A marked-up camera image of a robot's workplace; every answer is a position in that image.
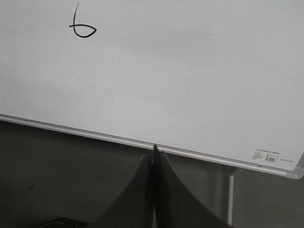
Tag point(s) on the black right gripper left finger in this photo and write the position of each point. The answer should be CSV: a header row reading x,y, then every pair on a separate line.
x,y
134,207

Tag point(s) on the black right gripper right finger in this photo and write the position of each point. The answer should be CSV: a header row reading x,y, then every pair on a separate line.
x,y
175,206

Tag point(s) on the white whiteboard stand leg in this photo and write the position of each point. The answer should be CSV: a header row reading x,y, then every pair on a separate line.
x,y
230,196

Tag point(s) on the white whiteboard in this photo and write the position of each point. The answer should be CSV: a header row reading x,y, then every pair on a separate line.
x,y
216,80

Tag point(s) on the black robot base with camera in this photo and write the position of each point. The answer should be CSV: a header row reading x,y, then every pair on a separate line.
x,y
62,223

